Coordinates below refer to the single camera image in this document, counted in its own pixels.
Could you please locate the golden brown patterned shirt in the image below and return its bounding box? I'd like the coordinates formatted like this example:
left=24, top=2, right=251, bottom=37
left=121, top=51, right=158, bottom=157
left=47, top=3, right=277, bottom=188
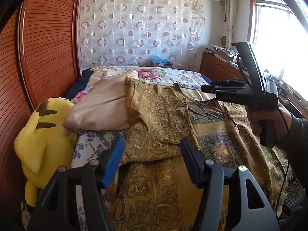
left=108, top=78, right=291, bottom=230

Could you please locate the person's right hand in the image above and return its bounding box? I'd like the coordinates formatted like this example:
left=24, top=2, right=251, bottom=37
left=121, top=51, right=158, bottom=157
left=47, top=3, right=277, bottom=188
left=245, top=103, right=292, bottom=143

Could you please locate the brown wooden sideboard cabinet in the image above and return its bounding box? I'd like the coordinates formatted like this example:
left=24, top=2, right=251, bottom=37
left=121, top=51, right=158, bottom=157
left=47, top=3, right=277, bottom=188
left=200, top=52, right=307, bottom=119

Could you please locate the cardboard box with clutter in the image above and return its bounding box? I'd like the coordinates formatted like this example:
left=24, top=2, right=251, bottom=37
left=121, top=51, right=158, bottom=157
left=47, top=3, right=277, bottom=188
left=206, top=44, right=238, bottom=63

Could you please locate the floral pink rose quilt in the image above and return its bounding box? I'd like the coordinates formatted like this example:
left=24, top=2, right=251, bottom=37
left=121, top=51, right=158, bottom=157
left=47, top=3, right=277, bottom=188
left=70, top=66, right=211, bottom=104

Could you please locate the yellow Pikachu plush toy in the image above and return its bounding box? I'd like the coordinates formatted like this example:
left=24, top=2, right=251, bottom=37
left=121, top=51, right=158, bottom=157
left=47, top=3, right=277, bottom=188
left=14, top=98, right=78, bottom=208

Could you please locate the blue floral white blanket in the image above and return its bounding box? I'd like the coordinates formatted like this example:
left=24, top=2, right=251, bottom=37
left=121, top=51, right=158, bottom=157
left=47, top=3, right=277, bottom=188
left=71, top=130, right=127, bottom=230

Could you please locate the blue tissue box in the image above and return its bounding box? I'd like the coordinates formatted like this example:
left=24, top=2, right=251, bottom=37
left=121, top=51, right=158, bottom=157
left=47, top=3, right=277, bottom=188
left=151, top=55, right=173, bottom=68

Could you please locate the tied beige window curtain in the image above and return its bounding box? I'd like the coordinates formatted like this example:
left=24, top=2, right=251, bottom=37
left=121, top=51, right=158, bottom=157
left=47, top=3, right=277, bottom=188
left=224, top=0, right=237, bottom=49

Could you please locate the beige pink pillow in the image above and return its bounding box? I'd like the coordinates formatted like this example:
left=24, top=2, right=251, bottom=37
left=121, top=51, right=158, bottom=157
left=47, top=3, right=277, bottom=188
left=63, top=70, right=138, bottom=133

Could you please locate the circle patterned sheer curtain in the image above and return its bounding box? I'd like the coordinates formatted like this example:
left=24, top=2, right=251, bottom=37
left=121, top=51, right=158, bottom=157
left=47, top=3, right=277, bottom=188
left=77, top=0, right=205, bottom=70

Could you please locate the red-brown wooden wardrobe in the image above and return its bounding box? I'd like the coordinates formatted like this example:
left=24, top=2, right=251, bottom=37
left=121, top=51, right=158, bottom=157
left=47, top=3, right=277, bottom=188
left=1, top=0, right=79, bottom=215

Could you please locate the window with wooden frame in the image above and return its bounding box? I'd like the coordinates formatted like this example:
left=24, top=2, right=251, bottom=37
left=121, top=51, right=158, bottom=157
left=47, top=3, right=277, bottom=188
left=252, top=0, right=307, bottom=101

